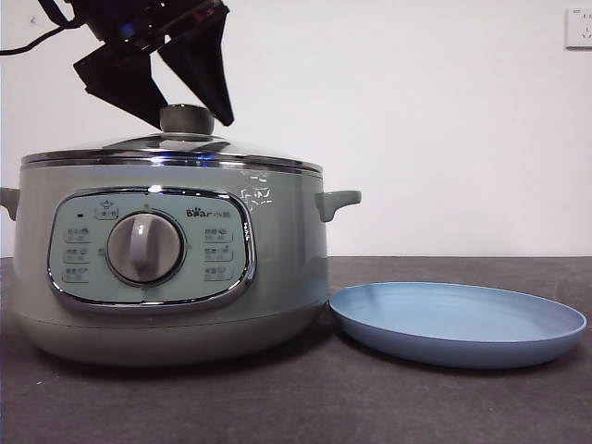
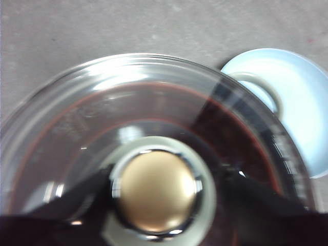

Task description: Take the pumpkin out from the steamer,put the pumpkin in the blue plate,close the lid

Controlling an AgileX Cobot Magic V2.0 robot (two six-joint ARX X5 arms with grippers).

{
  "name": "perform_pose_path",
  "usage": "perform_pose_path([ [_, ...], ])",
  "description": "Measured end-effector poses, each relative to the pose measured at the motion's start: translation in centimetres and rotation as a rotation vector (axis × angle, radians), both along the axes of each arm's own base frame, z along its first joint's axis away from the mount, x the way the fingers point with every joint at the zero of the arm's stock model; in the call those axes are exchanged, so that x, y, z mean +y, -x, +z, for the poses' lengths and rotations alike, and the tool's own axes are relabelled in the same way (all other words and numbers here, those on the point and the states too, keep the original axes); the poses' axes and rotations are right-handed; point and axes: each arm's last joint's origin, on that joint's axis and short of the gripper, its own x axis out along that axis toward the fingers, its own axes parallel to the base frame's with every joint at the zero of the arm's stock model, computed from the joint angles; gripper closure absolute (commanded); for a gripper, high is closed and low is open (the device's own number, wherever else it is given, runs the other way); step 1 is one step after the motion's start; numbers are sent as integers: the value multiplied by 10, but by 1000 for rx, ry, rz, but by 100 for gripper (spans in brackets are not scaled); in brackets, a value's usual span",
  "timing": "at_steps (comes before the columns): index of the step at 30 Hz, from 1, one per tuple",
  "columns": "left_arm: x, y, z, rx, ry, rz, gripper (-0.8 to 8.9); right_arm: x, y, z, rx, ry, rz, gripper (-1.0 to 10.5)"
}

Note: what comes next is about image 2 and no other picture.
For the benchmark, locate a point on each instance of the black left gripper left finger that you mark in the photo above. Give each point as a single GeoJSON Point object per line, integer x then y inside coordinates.
{"type": "Point", "coordinates": [51, 225]}

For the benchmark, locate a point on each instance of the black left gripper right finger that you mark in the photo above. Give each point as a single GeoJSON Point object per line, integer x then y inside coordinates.
{"type": "Point", "coordinates": [276, 223]}

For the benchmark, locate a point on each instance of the glass lid with green knob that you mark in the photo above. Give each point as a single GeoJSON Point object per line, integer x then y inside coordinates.
{"type": "Point", "coordinates": [156, 189]}

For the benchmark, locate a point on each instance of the blue round plate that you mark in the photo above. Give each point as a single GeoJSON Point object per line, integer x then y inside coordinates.
{"type": "Point", "coordinates": [299, 102]}

